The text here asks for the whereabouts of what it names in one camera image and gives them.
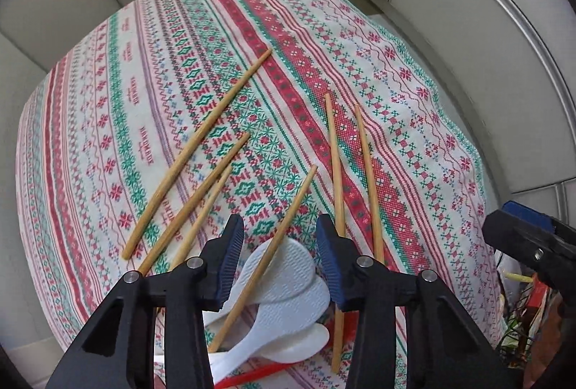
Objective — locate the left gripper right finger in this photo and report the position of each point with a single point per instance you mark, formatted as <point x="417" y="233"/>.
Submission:
<point x="338" y="257"/>

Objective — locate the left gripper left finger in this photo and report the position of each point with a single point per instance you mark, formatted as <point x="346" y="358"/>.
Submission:
<point x="221" y="256"/>

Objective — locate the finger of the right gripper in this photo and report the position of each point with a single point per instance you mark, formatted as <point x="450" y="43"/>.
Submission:
<point x="529" y="215"/>

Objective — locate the short wooden chopstick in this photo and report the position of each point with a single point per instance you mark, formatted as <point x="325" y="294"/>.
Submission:
<point x="187" y="243"/>

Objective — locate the red plastic spoon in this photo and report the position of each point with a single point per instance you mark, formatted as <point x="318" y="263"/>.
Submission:
<point x="350" y="326"/>

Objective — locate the white rice paddle lower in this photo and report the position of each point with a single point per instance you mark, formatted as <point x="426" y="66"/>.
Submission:
<point x="274" y="321"/>

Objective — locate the white soup spoon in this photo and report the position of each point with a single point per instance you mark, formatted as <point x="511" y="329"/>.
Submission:
<point x="282" y="348"/>

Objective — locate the patterned red green tablecloth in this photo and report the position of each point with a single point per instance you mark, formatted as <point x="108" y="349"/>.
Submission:
<point x="126" y="126"/>

